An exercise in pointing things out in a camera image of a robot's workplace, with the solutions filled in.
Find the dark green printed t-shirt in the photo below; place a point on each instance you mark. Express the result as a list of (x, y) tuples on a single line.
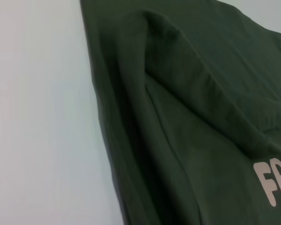
[(189, 105)]

